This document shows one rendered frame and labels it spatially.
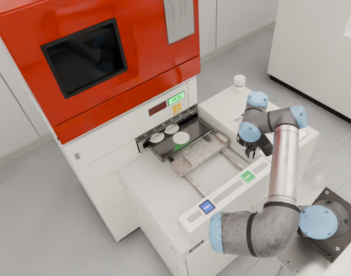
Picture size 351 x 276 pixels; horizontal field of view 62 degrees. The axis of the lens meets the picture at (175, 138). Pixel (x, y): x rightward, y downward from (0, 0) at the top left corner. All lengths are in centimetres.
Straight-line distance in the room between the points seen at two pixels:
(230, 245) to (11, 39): 93
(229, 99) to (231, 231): 115
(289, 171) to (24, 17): 94
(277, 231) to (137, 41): 92
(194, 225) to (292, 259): 46
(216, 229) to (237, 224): 7
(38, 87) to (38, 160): 206
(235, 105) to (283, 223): 112
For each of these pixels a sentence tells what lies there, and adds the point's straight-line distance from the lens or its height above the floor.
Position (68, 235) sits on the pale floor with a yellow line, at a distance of 261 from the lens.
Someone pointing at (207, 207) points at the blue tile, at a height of 96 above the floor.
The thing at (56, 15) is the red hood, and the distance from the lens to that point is 114.
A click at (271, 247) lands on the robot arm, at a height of 142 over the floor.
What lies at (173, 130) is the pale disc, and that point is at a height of 90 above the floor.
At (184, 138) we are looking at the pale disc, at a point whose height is 90.
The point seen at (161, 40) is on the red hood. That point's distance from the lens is 137.
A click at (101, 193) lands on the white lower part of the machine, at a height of 71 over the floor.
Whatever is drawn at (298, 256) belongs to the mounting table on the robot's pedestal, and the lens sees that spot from 149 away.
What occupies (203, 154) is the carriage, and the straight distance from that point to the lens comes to 165.
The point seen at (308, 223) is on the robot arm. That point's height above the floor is 114.
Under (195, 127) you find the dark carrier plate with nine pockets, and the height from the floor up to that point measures 90.
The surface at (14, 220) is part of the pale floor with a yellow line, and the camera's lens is 291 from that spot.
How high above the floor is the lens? 216
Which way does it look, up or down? 47 degrees down
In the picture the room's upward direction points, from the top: 8 degrees counter-clockwise
